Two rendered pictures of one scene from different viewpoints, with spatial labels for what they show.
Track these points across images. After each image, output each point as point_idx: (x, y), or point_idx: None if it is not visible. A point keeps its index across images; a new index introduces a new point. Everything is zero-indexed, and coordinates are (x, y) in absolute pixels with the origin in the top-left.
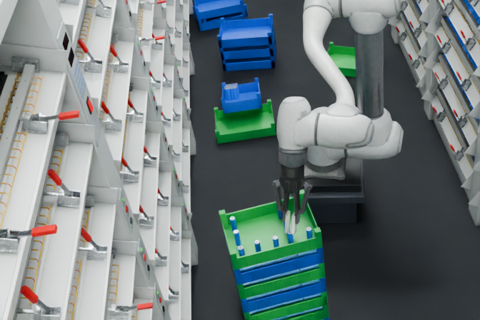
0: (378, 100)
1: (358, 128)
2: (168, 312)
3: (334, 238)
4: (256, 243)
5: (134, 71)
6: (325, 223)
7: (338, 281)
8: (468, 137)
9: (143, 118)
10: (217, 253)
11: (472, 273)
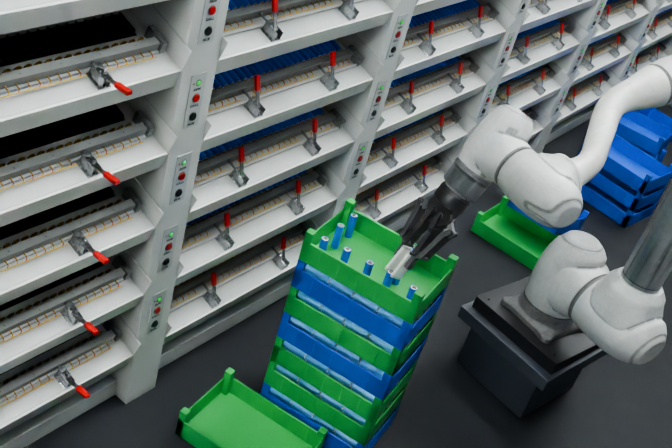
0: (657, 264)
1: (554, 191)
2: (186, 215)
3: (476, 407)
4: (344, 250)
5: None
6: (484, 387)
7: (425, 442)
8: None
9: (352, 16)
10: None
11: None
